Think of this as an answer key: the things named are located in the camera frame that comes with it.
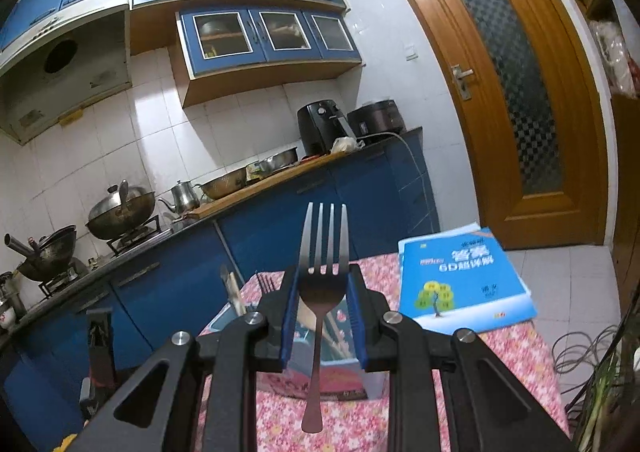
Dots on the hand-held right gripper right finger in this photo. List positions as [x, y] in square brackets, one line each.
[356, 322]

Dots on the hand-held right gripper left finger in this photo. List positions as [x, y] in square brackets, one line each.
[289, 317]

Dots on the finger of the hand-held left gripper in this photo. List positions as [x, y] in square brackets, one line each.
[101, 347]

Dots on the stainless steel fork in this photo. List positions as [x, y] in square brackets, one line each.
[322, 297]

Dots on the wooden chopstick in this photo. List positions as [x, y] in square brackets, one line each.
[226, 287]
[237, 294]

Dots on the clear plastic utensil box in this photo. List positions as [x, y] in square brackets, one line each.
[340, 379]

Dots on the blue base cabinet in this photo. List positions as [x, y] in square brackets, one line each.
[165, 292]

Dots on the small white patterned bowl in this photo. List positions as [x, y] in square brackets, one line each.
[9, 317]

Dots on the dark wok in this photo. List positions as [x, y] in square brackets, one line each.
[45, 257]

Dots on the blue book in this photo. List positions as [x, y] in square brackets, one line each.
[460, 282]

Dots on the gas stove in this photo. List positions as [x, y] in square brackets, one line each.
[135, 239]

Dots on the metal wok with lid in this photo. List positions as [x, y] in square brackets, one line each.
[120, 214]

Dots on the wooden cutting board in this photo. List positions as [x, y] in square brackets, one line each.
[280, 176]

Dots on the pink floral tablecloth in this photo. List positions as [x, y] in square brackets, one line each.
[500, 357]

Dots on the brass-coloured metal colander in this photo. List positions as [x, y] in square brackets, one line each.
[222, 184]

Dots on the stainless steel bowl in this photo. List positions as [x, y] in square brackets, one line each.
[277, 160]

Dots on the stainless steel kettle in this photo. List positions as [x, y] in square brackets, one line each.
[182, 197]

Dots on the small white plastic bag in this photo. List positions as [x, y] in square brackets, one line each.
[345, 145]

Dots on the black air fryer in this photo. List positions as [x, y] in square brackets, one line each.
[320, 126]

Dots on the black rice cooker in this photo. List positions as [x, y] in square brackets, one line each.
[377, 119]

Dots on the green onions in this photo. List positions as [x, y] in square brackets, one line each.
[600, 402]

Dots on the range hood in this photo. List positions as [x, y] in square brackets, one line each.
[65, 81]

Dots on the wooden door with glass panel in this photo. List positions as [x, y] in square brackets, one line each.
[500, 81]

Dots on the wooden shelf unit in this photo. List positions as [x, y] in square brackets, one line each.
[625, 141]

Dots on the clear bag of food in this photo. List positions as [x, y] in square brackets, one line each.
[615, 56]

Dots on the glass-door blue wall cabinet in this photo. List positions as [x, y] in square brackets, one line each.
[270, 51]

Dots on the white light switch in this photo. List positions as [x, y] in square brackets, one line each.
[410, 54]

